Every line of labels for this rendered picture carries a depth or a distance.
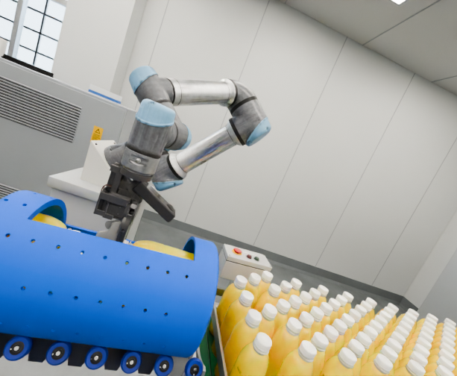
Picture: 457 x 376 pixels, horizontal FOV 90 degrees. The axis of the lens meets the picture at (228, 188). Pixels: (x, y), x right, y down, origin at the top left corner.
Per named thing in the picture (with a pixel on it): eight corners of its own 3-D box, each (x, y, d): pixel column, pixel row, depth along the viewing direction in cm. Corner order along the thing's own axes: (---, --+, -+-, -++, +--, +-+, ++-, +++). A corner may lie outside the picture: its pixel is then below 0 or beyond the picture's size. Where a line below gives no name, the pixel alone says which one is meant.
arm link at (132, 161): (161, 156, 56) (157, 161, 48) (155, 174, 56) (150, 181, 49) (130, 144, 54) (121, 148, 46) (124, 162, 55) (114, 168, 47)
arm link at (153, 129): (184, 116, 53) (167, 106, 45) (168, 160, 55) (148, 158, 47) (156, 103, 54) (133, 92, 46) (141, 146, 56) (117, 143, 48)
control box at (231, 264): (215, 262, 100) (224, 242, 98) (256, 273, 105) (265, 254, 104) (218, 277, 91) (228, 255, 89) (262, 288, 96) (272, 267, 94)
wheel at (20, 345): (36, 331, 49) (33, 333, 47) (31, 356, 47) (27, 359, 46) (9, 335, 47) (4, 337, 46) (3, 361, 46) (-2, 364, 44)
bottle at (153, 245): (190, 282, 63) (121, 263, 58) (197, 257, 66) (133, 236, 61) (197, 284, 57) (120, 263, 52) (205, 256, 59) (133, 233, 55)
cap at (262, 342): (262, 338, 57) (265, 332, 56) (271, 353, 54) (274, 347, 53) (250, 340, 55) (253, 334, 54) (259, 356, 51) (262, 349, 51)
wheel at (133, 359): (142, 346, 55) (142, 348, 53) (141, 369, 53) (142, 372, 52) (121, 350, 53) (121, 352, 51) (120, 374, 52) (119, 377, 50)
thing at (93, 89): (92, 93, 209) (95, 86, 208) (119, 104, 216) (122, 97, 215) (88, 92, 197) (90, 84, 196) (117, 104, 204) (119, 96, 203)
